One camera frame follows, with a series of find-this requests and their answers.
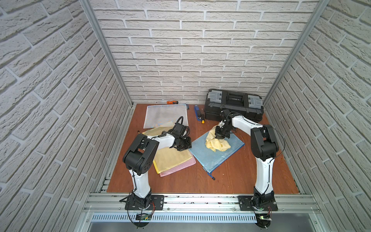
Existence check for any yellow cleaning cloth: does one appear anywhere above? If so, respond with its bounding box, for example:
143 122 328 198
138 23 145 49
205 126 231 152

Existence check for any yellow document bag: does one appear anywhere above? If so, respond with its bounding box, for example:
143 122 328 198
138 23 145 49
143 121 192 175

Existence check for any blue document bag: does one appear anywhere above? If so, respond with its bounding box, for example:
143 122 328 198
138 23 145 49
189 133 244 174

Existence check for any clear mesh document bag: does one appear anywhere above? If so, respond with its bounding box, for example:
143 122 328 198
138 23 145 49
144 104 188 129

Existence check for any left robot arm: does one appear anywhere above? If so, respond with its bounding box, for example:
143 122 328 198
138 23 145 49
123 116 191 209

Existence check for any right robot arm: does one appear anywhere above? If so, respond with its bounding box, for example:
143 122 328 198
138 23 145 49
215 109 279 211

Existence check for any pink document bag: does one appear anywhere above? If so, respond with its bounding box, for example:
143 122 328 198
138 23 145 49
159 156 196 177

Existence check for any black plastic toolbox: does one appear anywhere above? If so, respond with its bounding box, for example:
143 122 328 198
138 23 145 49
204 89 264 122

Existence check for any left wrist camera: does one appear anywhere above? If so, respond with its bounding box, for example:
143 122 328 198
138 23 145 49
180 126 190 137

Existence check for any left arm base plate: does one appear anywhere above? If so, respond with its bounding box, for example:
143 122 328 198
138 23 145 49
125 194 164 211

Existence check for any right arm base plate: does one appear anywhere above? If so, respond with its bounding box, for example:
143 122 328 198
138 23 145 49
237 195 278 212

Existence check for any aluminium mounting rail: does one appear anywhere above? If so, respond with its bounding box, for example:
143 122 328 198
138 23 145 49
83 193 321 214

